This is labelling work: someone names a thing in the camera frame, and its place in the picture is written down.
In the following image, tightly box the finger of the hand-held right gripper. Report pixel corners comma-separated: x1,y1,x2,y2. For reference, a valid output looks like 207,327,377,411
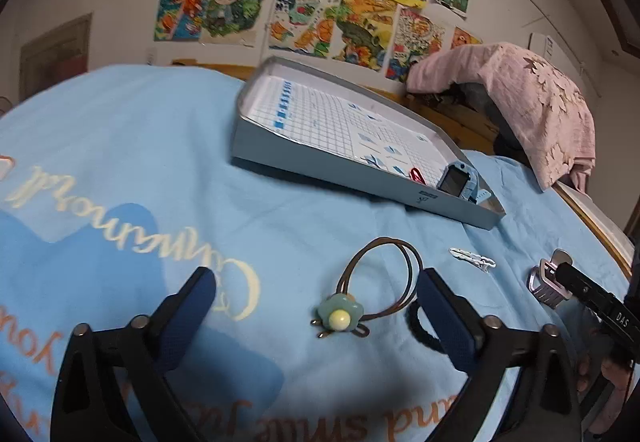
555,261,619,318

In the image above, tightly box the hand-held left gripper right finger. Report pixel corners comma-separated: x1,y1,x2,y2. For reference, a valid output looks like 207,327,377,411
417,268,583,442

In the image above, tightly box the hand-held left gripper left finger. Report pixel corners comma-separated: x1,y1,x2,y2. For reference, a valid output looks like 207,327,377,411
50,267,217,442

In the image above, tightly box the pale hair claw clip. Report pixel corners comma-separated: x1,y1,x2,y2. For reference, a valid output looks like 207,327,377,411
526,249,576,309

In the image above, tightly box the brown hair tie green flower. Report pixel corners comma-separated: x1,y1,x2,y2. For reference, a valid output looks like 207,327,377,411
310,237,423,339

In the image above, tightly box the blue wrist watch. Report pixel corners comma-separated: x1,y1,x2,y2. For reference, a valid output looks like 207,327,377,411
436,162,493,207

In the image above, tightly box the grey cardboard box tray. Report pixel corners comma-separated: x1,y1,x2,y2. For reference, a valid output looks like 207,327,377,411
231,56,506,229

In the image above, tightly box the person's right hand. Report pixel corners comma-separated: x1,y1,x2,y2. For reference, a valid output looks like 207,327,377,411
576,353,640,442

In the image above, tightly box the white feather hair clip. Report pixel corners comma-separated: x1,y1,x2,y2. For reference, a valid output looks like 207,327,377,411
449,247,497,271

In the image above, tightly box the light blue printed blanket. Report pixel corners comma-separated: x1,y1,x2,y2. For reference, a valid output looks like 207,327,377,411
0,64,633,442

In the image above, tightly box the pink floral cloth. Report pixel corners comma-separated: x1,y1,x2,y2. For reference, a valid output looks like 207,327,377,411
406,42,597,193

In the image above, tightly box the white air conditioner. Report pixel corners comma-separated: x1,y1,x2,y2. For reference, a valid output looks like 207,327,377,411
529,32,556,60

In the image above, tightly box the black fuzzy hair tie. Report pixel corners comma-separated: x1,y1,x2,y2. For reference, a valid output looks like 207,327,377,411
404,299,451,358

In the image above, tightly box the wooden wall cabinet door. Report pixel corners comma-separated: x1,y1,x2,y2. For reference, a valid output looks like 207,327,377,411
19,13,94,87

